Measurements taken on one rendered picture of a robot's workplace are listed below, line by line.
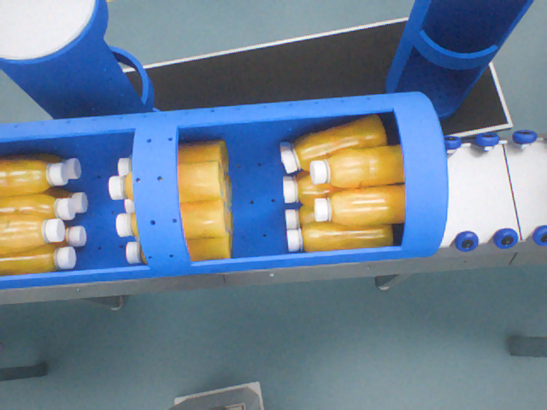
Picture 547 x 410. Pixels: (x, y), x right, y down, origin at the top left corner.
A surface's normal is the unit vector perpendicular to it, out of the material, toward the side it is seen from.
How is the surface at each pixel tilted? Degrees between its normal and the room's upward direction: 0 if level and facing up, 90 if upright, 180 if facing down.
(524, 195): 0
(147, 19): 0
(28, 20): 0
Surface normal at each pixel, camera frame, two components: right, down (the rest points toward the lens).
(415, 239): 0.05, 0.72
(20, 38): -0.03, -0.25
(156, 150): -0.04, -0.45
